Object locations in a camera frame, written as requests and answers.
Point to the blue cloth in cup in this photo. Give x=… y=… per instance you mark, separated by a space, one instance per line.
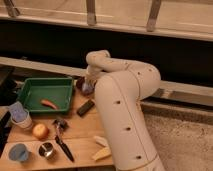
x=17 y=112

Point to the black rectangular block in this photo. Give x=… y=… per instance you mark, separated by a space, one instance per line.
x=81 y=111

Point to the purple bowl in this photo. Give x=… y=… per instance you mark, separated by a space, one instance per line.
x=79 y=83

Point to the black handled knife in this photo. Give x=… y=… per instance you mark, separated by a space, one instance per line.
x=63 y=146

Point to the blue grey towel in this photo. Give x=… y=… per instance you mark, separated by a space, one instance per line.
x=87 y=89

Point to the green plastic tray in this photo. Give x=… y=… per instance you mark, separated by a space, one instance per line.
x=59 y=91

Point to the blue plastic cup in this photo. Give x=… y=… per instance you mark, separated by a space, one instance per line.
x=19 y=153

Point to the black metal clip tool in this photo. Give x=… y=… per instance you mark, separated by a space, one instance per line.
x=60 y=124

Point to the red yellow apple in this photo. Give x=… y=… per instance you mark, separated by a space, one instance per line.
x=40 y=131

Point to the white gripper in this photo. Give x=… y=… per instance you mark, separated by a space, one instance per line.
x=91 y=74

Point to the orange carrot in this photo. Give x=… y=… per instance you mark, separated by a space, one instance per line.
x=49 y=103

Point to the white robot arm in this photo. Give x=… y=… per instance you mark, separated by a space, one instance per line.
x=120 y=85

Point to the small steel cup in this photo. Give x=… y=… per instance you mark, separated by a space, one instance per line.
x=46 y=150

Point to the yellow banana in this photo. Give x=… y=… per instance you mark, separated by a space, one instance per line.
x=101 y=154

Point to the cream wooden piece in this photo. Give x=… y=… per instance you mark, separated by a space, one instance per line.
x=101 y=140

